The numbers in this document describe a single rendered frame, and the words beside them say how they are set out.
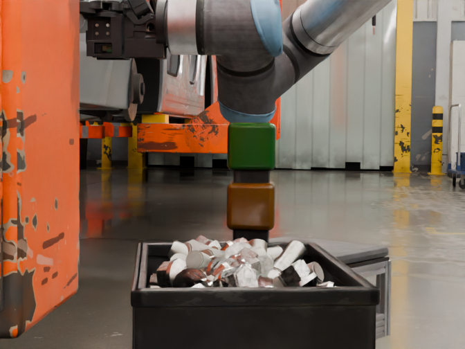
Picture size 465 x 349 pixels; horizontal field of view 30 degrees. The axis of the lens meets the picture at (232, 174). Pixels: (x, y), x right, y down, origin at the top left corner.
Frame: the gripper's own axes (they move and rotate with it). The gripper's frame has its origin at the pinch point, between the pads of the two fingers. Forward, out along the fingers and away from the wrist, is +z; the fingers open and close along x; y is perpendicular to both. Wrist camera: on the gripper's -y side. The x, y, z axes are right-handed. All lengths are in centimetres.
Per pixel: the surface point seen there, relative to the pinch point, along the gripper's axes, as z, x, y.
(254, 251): -36, -71, 26
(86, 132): 220, 957, 24
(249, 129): -35, -57, 18
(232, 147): -34, -57, 19
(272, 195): -37, -57, 23
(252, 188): -35, -57, 22
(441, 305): -96, 200, 83
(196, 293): -33, -82, 27
